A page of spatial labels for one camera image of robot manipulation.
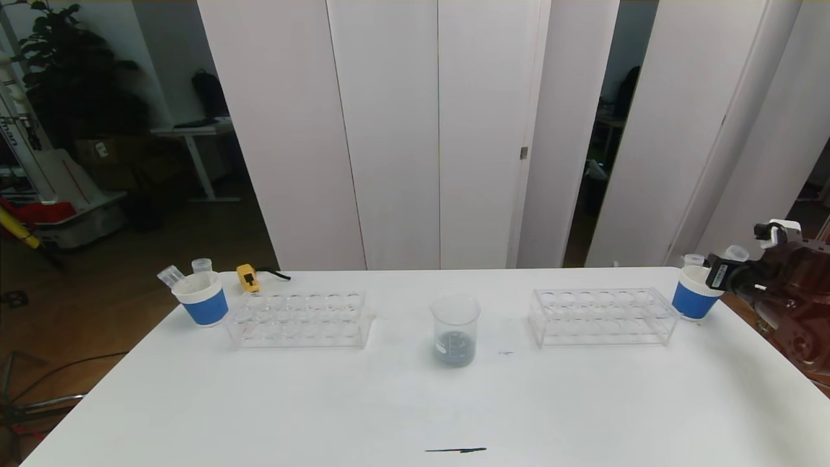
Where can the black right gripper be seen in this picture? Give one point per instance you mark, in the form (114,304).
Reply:
(718,274)

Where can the test tube with red pigment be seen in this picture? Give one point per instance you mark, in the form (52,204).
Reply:
(694,260)
(171,275)

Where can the test tube with pale yellow pigment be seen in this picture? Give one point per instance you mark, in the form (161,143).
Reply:
(737,253)

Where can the clear acrylic test tube rack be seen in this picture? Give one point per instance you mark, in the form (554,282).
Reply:
(583,324)
(305,327)

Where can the clear glass beaker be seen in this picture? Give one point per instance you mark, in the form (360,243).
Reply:
(454,350)

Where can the blue and white paper cup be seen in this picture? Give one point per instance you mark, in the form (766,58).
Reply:
(206,308)
(688,301)

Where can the white folding screen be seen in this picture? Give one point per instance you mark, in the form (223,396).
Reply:
(681,130)
(389,130)

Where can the yellow tape measure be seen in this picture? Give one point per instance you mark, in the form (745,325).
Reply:
(248,277)

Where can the black backpack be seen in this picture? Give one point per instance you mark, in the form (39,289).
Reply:
(209,96)

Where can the white standing desk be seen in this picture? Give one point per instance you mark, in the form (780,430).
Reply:
(194,131)

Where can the cardboard box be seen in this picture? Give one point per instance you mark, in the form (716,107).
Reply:
(107,153)

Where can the white platform with board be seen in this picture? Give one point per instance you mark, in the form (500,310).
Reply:
(71,193)

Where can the dark green potted plant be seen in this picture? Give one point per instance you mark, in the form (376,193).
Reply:
(78,84)

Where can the red box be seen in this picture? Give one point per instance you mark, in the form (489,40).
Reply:
(45,213)

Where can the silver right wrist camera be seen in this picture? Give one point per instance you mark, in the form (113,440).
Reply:
(778,232)

